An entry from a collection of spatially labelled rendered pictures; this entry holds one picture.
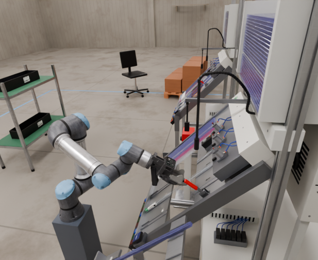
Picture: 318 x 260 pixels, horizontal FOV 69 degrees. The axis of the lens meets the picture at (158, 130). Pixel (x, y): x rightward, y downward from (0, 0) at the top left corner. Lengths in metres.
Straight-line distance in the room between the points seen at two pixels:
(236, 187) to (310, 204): 0.25
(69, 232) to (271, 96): 1.39
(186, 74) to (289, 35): 4.14
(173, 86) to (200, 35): 7.76
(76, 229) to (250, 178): 1.12
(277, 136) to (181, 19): 11.90
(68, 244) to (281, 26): 1.63
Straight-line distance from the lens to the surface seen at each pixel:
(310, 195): 0.94
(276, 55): 0.68
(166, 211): 1.14
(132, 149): 1.06
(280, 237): 1.46
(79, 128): 1.33
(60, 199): 1.53
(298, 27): 0.68
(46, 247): 2.31
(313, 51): 0.67
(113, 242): 2.15
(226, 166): 0.87
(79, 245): 1.73
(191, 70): 4.73
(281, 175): 0.83
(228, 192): 0.89
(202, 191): 0.93
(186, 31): 12.50
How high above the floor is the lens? 1.69
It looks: 27 degrees down
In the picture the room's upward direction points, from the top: 2 degrees counter-clockwise
